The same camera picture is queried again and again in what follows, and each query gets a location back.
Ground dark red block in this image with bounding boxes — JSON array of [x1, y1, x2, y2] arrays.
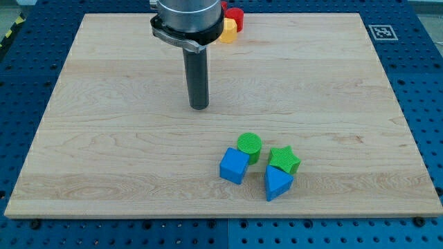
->
[[221, 1, 228, 12]]

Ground blue cube block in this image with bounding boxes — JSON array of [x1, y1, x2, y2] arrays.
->
[[219, 147, 250, 185]]

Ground yellow hexagon block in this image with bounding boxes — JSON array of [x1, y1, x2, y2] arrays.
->
[[219, 18, 237, 44]]

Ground red cylinder block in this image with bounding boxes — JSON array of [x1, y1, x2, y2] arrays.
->
[[225, 8, 244, 33]]

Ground blue triangle block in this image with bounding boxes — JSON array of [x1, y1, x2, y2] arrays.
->
[[264, 165, 294, 201]]

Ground green cylinder block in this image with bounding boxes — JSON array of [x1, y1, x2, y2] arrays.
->
[[237, 132, 262, 165]]

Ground green star block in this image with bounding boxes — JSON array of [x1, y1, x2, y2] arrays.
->
[[268, 145, 301, 174]]

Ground wooden board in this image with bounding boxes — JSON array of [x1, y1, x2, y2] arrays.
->
[[5, 13, 442, 219]]

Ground white fiducial marker tag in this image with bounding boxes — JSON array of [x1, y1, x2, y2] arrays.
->
[[368, 24, 398, 41]]

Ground black cylindrical pointer rod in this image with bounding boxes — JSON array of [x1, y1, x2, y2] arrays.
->
[[183, 49, 209, 110]]

